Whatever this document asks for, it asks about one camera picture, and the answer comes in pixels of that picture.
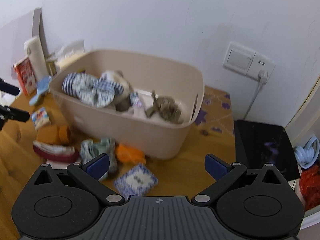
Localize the blue white patterned box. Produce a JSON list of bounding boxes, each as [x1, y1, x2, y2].
[[114, 164, 158, 199]]

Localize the red milk carton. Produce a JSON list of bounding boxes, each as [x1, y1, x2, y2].
[[14, 56, 37, 96]]

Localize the orange sock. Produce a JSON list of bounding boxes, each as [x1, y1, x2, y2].
[[115, 144, 146, 164]]

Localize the orange wooden block toy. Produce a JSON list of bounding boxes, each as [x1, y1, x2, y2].
[[36, 125, 72, 145]]

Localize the beige plastic storage basket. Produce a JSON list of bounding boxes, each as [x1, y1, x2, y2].
[[49, 49, 204, 159]]

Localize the light blue hairbrush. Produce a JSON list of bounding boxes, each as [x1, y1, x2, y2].
[[29, 76, 52, 106]]

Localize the small green yellow box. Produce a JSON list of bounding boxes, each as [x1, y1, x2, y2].
[[46, 61, 57, 76]]

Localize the hello kitty plush clip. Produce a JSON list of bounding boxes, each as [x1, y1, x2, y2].
[[33, 140, 80, 163]]

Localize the green plaid scrunchie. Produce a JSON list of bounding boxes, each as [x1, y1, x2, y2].
[[80, 138, 118, 174]]

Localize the white plug and cable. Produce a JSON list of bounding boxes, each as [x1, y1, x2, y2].
[[242, 70, 270, 121]]

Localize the wrapped tissue pack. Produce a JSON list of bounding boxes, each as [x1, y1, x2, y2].
[[55, 39, 85, 68]]

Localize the white thermos bottle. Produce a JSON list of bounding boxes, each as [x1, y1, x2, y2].
[[24, 36, 49, 81]]

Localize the white plush toy in basket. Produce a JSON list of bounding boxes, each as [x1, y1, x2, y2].
[[100, 70, 133, 112]]

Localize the cartoon pocket tissue pack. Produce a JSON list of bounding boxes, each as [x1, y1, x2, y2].
[[31, 107, 52, 131]]

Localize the black tablet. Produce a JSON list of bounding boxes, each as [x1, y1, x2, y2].
[[234, 120, 300, 181]]

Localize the light blue headphones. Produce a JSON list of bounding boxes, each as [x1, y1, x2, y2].
[[295, 136, 319, 170]]

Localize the white wall switch socket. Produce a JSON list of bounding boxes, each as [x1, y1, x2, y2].
[[223, 42, 276, 81]]

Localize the white laptop box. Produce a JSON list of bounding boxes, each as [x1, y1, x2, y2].
[[0, 8, 48, 85]]

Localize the blue plaid cloth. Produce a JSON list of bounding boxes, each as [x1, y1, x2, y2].
[[62, 73, 114, 108]]

